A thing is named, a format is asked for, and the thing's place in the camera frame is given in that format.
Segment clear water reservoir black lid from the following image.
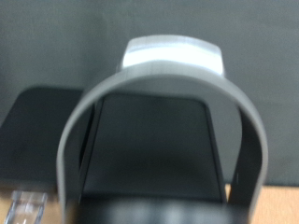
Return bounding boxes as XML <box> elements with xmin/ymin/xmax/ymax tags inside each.
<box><xmin>0</xmin><ymin>87</ymin><xmax>94</xmax><ymax>224</ymax></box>

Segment silver handle brewer lid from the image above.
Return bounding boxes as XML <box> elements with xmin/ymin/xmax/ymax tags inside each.
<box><xmin>55</xmin><ymin>34</ymin><xmax>269</xmax><ymax>224</ymax></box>

